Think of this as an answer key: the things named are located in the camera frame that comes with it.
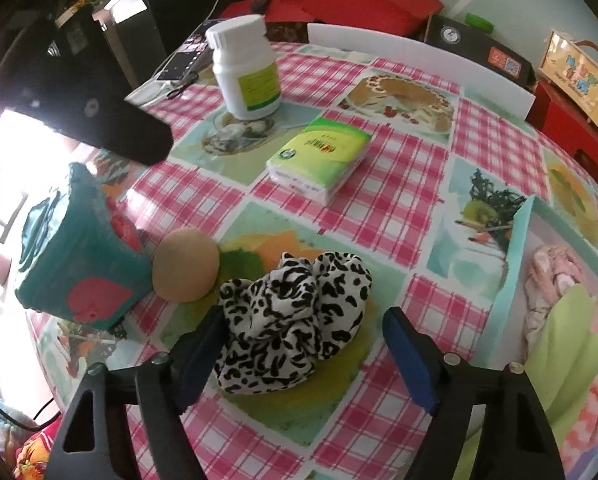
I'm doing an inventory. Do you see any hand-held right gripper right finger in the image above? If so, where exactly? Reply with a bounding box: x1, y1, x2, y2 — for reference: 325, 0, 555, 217
381, 306, 566, 480

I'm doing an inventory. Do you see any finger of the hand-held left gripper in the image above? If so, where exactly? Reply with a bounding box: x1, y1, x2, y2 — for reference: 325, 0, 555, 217
9, 85, 175, 166

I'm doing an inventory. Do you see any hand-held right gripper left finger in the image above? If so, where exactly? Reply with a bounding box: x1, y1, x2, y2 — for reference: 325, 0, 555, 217
49, 304, 230, 480

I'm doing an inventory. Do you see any leopard print cloth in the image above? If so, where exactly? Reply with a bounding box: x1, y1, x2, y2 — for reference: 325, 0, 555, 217
214, 252, 375, 395

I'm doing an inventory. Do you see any teal-edged white box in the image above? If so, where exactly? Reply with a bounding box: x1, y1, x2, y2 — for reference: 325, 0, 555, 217
486, 195, 598, 480

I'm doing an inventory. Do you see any light green cloth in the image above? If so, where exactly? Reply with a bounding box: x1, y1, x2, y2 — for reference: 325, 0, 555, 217
452, 282, 598, 480

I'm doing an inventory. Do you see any dark phone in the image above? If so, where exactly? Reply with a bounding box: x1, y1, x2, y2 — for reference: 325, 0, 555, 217
156, 35, 215, 83

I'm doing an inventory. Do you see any beige round sponge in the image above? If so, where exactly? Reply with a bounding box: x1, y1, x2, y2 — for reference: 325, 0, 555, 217
151, 226, 221, 303

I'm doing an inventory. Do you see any teal fabric cup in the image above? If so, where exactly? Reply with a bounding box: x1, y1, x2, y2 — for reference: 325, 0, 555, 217
13, 162, 152, 333

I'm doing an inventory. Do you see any white pill bottle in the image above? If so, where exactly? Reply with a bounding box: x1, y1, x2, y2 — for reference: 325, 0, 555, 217
205, 15, 283, 121

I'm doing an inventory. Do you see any red gift bag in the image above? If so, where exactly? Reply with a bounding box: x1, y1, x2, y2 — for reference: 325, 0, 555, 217
301, 0, 445, 37
219, 0, 312, 26

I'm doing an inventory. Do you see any colourful printed blanket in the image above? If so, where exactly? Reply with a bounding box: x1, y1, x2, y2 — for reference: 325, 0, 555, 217
0, 395, 64, 480

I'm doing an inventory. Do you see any green tissue pack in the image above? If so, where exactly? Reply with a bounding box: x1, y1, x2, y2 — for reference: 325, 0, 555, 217
265, 116, 371, 206

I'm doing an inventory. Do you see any red box with cutout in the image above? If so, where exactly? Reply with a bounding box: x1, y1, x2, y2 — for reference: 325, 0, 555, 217
526, 80, 598, 196

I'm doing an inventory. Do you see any white chair back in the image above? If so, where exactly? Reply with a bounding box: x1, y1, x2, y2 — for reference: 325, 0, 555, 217
306, 22, 537, 121

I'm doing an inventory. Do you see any black box with gauge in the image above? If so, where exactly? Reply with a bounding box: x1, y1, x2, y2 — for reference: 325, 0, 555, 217
424, 14, 536, 92

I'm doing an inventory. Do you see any green dumbbell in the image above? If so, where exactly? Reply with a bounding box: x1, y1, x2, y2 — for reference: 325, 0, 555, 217
465, 11, 495, 33

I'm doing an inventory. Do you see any yellow gift box with handle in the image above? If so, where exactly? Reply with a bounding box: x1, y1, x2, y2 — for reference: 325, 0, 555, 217
536, 30, 598, 131

